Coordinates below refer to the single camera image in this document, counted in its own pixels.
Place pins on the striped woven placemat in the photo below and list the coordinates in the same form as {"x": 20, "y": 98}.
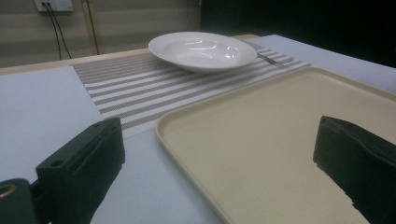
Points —
{"x": 146, "y": 87}

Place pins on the beige plastic tray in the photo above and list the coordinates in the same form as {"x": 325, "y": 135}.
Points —
{"x": 280, "y": 149}

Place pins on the white wall socket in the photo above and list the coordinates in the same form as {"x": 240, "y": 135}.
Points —
{"x": 56, "y": 4}

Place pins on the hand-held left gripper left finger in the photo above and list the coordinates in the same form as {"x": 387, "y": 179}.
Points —
{"x": 81, "y": 168}

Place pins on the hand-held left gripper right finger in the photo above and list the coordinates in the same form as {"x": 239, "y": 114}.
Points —
{"x": 358, "y": 155}

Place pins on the white deep plate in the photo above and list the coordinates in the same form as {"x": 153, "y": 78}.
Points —
{"x": 202, "y": 51}

